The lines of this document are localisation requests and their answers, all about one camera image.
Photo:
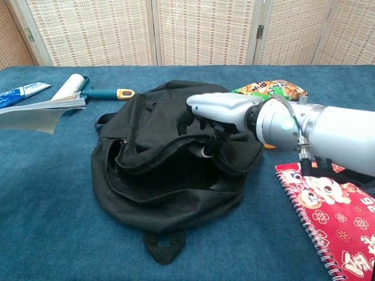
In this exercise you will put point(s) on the black fabric backpack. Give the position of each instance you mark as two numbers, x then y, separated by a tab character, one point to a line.
158	199

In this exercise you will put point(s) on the green orange snack bag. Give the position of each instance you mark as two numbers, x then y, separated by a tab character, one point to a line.
263	87

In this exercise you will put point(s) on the woven folding screen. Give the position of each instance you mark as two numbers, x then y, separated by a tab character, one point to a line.
202	32

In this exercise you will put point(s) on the blue table cloth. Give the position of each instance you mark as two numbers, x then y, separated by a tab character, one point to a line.
58	248

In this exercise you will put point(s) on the black metal screen hinge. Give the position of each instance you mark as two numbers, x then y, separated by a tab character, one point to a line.
28	34
259	32

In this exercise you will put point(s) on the teal lint roller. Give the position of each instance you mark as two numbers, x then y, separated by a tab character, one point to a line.
70	85

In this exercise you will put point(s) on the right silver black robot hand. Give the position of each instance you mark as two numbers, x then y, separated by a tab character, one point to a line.
225	106

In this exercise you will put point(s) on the blue white toothpaste tube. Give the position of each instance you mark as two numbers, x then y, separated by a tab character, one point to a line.
20	91

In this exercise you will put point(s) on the red spiral calendar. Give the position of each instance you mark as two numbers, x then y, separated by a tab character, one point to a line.
337	222

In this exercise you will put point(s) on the yellow white notebook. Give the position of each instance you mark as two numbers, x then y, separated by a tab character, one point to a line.
35	114

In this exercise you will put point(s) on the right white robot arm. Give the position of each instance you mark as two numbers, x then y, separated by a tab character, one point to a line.
337	134

